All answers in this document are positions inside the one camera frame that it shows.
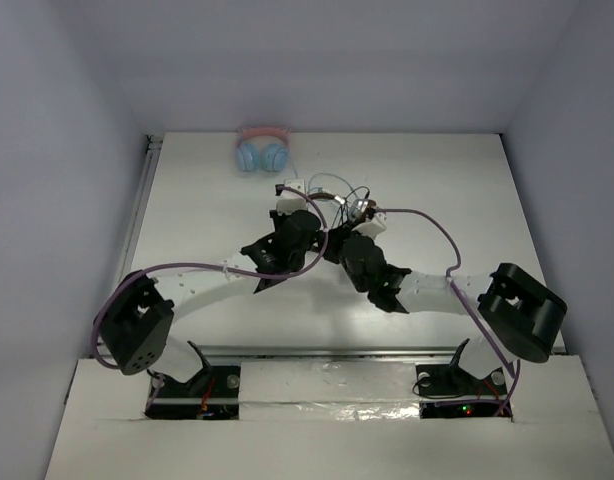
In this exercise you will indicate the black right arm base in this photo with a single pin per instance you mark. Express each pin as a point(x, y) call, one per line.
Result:
point(448, 391)

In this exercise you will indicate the blue pink headphones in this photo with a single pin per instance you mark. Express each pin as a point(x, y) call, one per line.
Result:
point(273, 158)

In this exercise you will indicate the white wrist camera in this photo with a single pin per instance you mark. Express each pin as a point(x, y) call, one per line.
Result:
point(373, 227)
point(290, 198)

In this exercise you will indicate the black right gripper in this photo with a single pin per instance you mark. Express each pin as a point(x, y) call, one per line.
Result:
point(335, 238)

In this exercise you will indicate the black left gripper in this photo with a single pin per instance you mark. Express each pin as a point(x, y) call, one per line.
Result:
point(278, 218)

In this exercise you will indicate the brown silver headphones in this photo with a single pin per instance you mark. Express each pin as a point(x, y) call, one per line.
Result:
point(351, 207)

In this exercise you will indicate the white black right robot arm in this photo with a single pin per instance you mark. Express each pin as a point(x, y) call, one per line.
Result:
point(518, 317)

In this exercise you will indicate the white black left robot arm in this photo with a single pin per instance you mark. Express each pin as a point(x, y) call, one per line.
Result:
point(131, 330)

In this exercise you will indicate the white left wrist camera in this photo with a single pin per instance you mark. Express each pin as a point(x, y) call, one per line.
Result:
point(290, 198)

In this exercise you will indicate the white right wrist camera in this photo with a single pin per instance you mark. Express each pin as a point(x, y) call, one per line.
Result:
point(373, 227)

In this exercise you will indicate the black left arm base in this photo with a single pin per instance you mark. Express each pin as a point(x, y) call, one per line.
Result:
point(211, 394)

